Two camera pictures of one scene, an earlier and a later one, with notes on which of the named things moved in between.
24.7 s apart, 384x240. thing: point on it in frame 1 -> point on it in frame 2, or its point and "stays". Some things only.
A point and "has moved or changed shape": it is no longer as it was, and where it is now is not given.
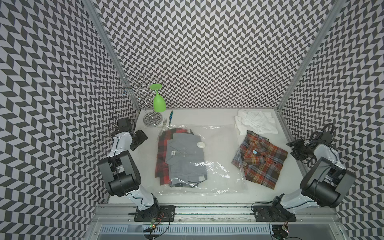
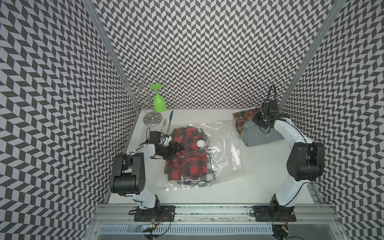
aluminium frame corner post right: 326,29 stays
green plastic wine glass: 159,102 stays
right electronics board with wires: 280,232 stays
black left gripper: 142,136 -> 172,151
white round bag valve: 200,144 stays
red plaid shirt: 261,160 -> 241,117
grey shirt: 185,159 -> 252,135
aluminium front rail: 238,214 stays
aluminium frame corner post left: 105,35 stays
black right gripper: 295,143 -> 255,118
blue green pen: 170,117 stays
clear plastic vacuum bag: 192,159 has moved or changed shape
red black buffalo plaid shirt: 162,167 -> 191,161
